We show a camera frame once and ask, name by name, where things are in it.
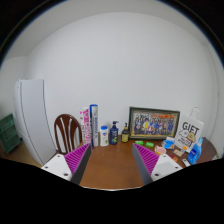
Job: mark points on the framed group photo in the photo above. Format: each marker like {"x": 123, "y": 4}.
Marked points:
{"x": 154, "y": 124}

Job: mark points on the small white lotion bottle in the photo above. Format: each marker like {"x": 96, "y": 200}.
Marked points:
{"x": 104, "y": 137}

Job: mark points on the green plastic crate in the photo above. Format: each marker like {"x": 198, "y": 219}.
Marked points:
{"x": 8, "y": 135}

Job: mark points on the white printed shuttlecock tube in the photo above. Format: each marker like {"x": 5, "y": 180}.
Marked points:
{"x": 94, "y": 125}

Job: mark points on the orange puzzle cube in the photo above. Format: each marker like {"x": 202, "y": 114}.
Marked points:
{"x": 184, "y": 148}

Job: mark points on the dark blue pump bottle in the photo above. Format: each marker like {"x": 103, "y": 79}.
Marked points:
{"x": 114, "y": 136}

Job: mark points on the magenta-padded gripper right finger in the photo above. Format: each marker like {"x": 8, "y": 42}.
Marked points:
{"x": 163, "y": 165}

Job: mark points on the blue tissue pack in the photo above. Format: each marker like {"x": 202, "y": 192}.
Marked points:
{"x": 169, "y": 143}

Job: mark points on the white printed gift bag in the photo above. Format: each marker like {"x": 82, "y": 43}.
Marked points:
{"x": 188, "y": 133}

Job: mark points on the brown wooden chair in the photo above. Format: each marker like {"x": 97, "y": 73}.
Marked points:
{"x": 59, "y": 128}

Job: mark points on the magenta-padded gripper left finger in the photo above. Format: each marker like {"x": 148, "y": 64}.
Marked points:
{"x": 60, "y": 165}

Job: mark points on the blue detergent bottle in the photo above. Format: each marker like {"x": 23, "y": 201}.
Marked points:
{"x": 194, "y": 154}

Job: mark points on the amber pump bottle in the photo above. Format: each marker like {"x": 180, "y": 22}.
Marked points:
{"x": 125, "y": 135}

